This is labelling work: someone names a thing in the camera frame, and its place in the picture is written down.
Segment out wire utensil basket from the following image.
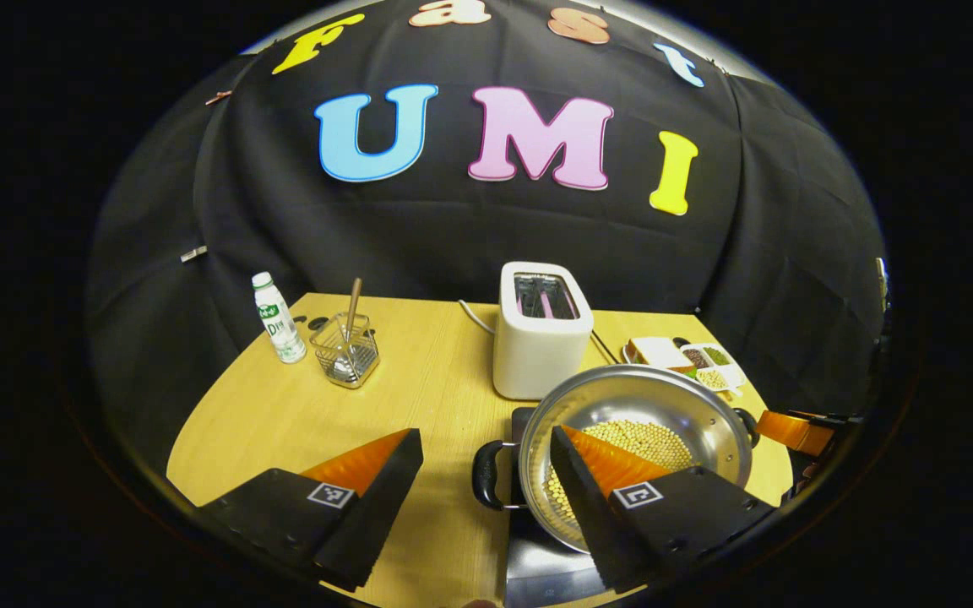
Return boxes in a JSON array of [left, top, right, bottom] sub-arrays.
[[310, 312, 381, 390]]

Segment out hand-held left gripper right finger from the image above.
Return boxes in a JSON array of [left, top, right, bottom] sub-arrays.
[[550, 425, 780, 593]]

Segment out white bottle with green label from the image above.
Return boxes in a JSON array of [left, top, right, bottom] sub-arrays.
[[251, 272, 308, 365]]

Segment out white toaster cable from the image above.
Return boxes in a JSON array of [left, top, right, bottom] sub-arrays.
[[458, 299, 498, 335]]

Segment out black backdrop cloth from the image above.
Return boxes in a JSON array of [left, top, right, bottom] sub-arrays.
[[85, 0, 889, 478]]

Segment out sandwich on plate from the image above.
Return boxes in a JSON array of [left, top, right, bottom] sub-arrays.
[[622, 336, 696, 373]]

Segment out black induction cooktop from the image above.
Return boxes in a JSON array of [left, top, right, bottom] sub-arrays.
[[499, 407, 616, 608]]

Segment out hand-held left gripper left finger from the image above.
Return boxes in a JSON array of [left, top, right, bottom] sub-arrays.
[[198, 428, 424, 593]]

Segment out white divided dish of beans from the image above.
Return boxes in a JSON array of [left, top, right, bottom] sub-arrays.
[[678, 342, 746, 398]]

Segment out steel pot with black handles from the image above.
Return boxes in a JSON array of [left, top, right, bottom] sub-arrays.
[[471, 365, 763, 556]]

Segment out white toaster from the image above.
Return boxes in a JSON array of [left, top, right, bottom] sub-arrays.
[[492, 262, 595, 401]]

